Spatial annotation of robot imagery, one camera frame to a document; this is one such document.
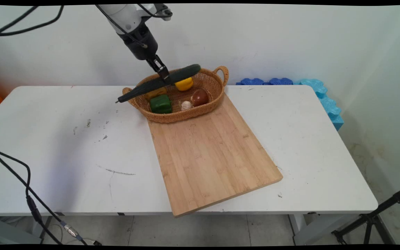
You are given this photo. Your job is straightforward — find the green bell pepper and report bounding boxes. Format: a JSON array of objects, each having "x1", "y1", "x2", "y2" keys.
[{"x1": 149, "y1": 94, "x2": 173, "y2": 114}]

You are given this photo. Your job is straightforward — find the black cable with silver connector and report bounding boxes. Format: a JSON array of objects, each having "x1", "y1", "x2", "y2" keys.
[{"x1": 0, "y1": 149, "x2": 102, "y2": 246}]

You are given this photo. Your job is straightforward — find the bamboo cutting board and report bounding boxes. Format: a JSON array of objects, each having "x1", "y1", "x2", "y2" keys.
[{"x1": 148, "y1": 93, "x2": 284, "y2": 217}]

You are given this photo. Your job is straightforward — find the black overhead cable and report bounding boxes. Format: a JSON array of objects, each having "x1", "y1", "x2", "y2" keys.
[{"x1": 0, "y1": 5, "x2": 65, "y2": 39}]

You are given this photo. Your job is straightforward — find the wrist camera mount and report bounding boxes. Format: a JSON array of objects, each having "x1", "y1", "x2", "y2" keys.
[{"x1": 150, "y1": 4, "x2": 173, "y2": 22}]

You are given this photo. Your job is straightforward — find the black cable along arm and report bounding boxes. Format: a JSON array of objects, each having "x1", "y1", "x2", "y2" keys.
[{"x1": 95, "y1": 4, "x2": 148, "y2": 49}]

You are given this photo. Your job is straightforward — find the brown round onion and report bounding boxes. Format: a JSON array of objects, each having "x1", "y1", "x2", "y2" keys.
[{"x1": 192, "y1": 89, "x2": 209, "y2": 107}]

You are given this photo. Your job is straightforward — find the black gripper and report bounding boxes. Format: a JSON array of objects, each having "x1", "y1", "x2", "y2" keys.
[{"x1": 118, "y1": 22, "x2": 172, "y2": 86}]

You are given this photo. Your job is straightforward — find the orange-brown bell pepper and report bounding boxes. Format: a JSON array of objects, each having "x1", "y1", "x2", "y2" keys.
[{"x1": 145, "y1": 87, "x2": 168, "y2": 101}]

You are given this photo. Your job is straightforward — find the black tripod stand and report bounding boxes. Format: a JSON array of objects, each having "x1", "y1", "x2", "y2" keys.
[{"x1": 331, "y1": 185, "x2": 400, "y2": 245}]

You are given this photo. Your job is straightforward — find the yellow bell pepper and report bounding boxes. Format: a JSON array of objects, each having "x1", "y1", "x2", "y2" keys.
[{"x1": 174, "y1": 77, "x2": 194, "y2": 92}]

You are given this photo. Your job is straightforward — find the white table leg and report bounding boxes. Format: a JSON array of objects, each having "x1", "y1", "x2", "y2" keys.
[{"x1": 288, "y1": 213, "x2": 307, "y2": 244}]

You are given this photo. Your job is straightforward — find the dark green cucumber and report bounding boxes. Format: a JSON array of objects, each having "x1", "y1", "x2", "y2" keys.
[{"x1": 115, "y1": 64, "x2": 201, "y2": 104}]

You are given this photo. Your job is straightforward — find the light blue foam mat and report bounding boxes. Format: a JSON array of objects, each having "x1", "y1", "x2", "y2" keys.
[{"x1": 293, "y1": 78, "x2": 345, "y2": 131}]

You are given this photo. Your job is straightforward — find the woven wicker basket with handles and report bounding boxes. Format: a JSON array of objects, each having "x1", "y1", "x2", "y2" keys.
[{"x1": 122, "y1": 66, "x2": 229, "y2": 124}]

